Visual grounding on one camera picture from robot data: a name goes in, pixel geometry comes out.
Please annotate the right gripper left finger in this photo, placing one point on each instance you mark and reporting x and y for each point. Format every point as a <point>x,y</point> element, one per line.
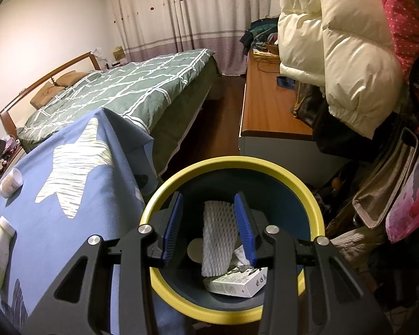
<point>79,299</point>

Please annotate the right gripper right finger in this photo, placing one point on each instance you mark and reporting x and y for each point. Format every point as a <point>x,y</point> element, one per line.
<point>310,288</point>

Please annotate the white green cardboard box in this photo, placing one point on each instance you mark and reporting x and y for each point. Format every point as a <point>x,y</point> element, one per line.
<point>241,281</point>

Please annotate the white foam net sleeve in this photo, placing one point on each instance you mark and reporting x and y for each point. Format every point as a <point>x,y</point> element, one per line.
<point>219,237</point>

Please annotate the yellow rimmed trash bin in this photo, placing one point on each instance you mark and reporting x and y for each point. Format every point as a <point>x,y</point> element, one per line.
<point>281,195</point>

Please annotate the beige handbag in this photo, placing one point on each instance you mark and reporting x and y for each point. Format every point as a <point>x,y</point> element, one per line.
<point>374,200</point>

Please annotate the crumpled tissue paper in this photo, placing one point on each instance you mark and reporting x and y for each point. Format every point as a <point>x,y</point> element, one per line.
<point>240,257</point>

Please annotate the blue patterned tablecloth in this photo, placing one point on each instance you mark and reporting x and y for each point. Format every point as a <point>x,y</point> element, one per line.
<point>88,179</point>

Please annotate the white paper cup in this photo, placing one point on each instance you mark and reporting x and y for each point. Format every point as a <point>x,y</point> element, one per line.
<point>11,183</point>

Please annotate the wooden desk cabinet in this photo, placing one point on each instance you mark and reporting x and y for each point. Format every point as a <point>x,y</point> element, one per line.
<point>269,131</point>

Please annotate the left brown pillow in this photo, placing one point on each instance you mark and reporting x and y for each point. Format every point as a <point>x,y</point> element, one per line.
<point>45,94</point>

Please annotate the brown pillow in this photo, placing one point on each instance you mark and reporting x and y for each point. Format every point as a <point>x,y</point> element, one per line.
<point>68,79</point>
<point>45,94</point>

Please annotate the wooden bed with headboard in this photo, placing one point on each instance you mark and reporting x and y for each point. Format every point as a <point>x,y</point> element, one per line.
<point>90,90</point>

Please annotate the green checked duvet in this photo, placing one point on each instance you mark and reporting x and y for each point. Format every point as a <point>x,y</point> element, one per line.
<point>118,90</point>

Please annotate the right brown pillow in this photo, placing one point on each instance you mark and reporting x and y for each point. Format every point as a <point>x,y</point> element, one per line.
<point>68,79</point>

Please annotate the tissue box on far nightstand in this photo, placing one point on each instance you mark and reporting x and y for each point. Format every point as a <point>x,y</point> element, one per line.
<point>118,53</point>

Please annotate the cream puffer jacket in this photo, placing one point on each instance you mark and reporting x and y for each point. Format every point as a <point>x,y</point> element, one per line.
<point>345,47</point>

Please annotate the red hanging garment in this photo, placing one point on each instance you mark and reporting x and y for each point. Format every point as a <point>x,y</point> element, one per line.
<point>403,20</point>

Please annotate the clothes pile on desk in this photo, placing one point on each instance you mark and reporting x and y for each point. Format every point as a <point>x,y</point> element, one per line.
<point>257,35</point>

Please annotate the pink beige curtain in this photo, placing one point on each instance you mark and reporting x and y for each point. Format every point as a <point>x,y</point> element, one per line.
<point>148,28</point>

